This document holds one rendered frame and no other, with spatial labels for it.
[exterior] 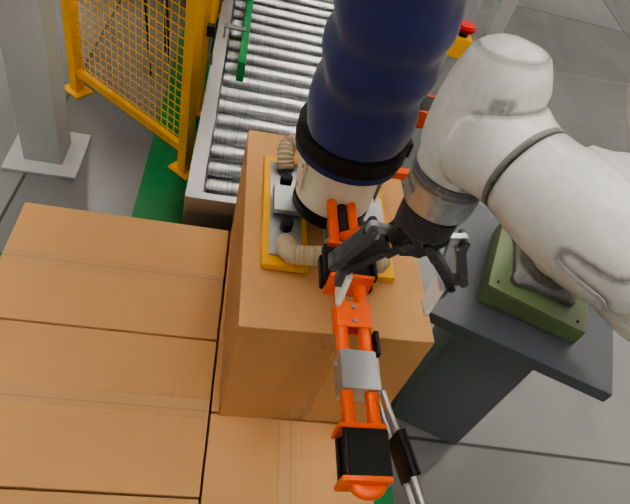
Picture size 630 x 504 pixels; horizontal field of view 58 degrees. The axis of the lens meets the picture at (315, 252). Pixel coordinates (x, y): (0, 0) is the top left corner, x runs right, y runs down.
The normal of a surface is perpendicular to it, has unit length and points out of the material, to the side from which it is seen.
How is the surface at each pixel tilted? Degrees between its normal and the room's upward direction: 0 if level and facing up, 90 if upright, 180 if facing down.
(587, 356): 0
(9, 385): 0
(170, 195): 0
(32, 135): 90
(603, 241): 58
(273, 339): 90
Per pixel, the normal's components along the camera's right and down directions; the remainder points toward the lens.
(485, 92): -0.50, 0.26
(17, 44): 0.01, 0.76
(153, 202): 0.22, -0.64
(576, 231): -0.60, 0.00
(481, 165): -0.79, 0.28
